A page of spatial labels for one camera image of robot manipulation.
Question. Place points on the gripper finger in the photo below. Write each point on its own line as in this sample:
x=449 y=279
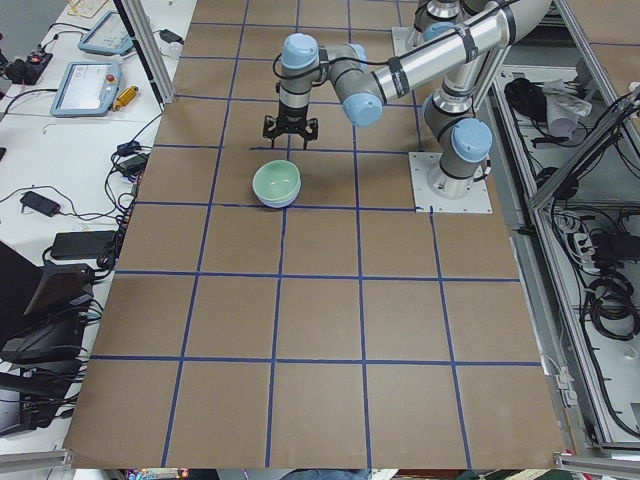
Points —
x=308 y=131
x=271 y=129

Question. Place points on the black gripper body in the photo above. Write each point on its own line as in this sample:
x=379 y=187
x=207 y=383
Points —
x=291 y=114

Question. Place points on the green bowl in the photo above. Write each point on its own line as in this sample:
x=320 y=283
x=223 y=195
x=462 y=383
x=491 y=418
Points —
x=277 y=180

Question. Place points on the blue bowl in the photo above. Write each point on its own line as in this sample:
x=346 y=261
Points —
x=280 y=201

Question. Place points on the teach pendant far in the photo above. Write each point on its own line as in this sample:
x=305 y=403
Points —
x=108 y=37

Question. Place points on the teach pendant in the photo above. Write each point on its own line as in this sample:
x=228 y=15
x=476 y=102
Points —
x=87 y=89
x=108 y=37

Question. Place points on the teach pendant near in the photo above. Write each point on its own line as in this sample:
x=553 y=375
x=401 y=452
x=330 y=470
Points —
x=87 y=89

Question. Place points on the black power adapter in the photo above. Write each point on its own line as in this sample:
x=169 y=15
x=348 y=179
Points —
x=81 y=245

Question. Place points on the black smartphone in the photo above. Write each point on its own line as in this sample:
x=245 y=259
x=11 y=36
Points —
x=40 y=203

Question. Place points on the black laptop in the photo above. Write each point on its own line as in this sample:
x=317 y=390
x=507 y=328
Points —
x=42 y=309

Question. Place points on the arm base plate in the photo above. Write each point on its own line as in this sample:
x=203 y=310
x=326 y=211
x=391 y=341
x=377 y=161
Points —
x=405 y=40
x=435 y=192

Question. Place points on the aluminium frame post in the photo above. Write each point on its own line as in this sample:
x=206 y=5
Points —
x=139 y=30

